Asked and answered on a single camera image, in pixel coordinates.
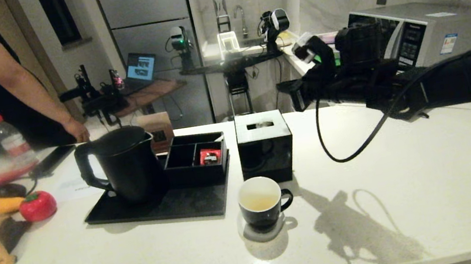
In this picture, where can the black smartphone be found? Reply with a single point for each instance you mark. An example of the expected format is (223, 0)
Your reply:
(53, 160)

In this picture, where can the red sachet packet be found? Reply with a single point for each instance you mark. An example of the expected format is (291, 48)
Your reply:
(211, 154)

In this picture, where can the upright black gripper stand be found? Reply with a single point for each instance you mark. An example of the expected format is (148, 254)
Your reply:
(217, 0)

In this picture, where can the black compartment organizer box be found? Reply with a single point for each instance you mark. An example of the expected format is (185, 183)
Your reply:
(198, 176)

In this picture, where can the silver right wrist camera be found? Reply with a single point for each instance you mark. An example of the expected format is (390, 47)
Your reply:
(305, 47)

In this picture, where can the silver microwave oven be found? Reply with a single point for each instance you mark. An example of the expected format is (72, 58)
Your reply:
(456, 32)

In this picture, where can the black cup white inside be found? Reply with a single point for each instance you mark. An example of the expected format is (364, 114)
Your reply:
(261, 218)

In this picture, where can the yellow round dish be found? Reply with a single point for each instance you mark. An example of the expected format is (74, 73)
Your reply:
(286, 38)

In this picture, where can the person's bare hand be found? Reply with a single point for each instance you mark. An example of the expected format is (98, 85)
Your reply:
(78, 131)

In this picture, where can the brown QR code sign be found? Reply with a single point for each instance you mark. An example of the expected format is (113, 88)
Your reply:
(158, 126)

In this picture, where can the purple plate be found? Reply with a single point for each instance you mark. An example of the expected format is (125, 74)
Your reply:
(330, 38)

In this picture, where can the white dish rack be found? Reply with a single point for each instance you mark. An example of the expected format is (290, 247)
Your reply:
(227, 42)

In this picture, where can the green cutting board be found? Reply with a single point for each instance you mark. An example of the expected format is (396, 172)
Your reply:
(323, 57)

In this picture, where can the black electric kettle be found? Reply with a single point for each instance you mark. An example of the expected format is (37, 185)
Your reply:
(130, 169)

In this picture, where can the dark window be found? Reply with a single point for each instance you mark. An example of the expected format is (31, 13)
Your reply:
(58, 18)

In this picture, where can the pink toy vegetable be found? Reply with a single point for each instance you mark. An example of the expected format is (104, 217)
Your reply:
(9, 176)

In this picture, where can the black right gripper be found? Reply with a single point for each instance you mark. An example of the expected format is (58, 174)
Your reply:
(330, 86)

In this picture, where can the white printed paper sheet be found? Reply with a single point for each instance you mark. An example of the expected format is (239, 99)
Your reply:
(70, 188)

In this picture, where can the red toy tomato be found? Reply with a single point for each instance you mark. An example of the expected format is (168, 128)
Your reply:
(37, 206)

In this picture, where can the grey refrigerator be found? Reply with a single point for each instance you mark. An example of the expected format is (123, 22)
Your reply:
(144, 6)

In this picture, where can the plastic bottle red cap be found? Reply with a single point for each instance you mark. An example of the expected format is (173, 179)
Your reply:
(12, 140)

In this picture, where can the wooden desk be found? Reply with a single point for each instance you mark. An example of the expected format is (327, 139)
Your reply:
(156, 92)

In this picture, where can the open laptop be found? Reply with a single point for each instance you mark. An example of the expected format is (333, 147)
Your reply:
(141, 69)

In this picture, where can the beige wooden door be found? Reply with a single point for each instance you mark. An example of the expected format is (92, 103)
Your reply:
(32, 64)

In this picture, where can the black tissue box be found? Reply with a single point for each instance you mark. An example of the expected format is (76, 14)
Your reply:
(266, 155)

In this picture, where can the black serving tray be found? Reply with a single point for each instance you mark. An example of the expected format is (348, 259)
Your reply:
(190, 205)

